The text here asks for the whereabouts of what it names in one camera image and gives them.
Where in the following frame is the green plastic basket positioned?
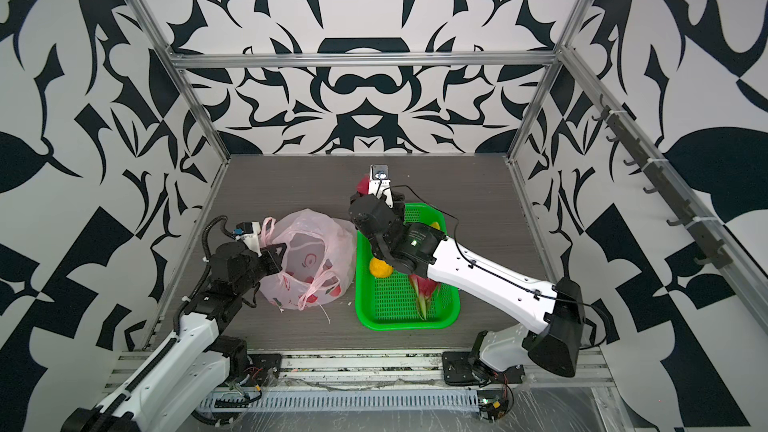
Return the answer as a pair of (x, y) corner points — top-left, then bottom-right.
(355, 233), (461, 332)

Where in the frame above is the left black corrugated cable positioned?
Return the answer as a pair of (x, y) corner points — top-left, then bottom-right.
(172, 215), (238, 337)

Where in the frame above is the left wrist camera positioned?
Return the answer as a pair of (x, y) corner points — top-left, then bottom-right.
(234, 222), (262, 256)

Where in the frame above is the white slotted cable duct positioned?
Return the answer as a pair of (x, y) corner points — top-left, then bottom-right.
(199, 389), (479, 413)

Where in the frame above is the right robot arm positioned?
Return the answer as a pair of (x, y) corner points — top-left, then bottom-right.
(349, 193), (585, 382)

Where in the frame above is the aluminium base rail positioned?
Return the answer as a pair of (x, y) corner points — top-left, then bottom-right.
(104, 346), (616, 394)

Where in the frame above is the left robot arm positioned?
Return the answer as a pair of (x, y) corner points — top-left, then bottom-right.
(62, 241), (287, 431)

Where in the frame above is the yellow orange fruit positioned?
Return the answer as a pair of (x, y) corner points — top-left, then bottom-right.
(369, 257), (394, 279)

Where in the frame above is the small electronics board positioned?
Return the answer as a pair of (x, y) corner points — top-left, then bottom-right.
(478, 388), (514, 423)

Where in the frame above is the pink knotted plastic bag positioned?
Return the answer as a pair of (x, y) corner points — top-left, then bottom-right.
(259, 209), (356, 311)

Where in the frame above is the aluminium frame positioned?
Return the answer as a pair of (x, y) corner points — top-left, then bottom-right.
(126, 0), (767, 328)

